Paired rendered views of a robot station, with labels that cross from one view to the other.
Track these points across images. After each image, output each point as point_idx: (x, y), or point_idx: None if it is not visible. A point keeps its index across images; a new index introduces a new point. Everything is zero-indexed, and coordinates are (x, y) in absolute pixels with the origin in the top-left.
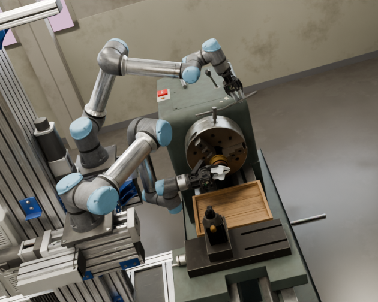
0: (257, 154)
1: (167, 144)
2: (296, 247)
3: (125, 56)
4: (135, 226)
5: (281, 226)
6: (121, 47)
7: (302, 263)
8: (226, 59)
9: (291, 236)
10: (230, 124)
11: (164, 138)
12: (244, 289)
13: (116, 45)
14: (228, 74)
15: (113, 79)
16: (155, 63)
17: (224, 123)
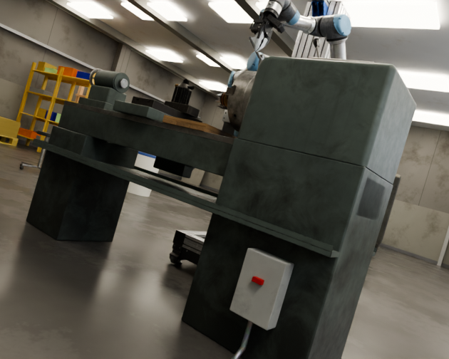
0: (240, 130)
1: (247, 67)
2: (131, 103)
3: (309, 17)
4: (226, 111)
5: (148, 99)
6: (328, 16)
7: (120, 101)
8: (269, 1)
9: (138, 105)
10: (249, 73)
11: (248, 62)
12: (164, 183)
13: (329, 15)
14: (259, 14)
15: (331, 50)
16: None
17: (254, 71)
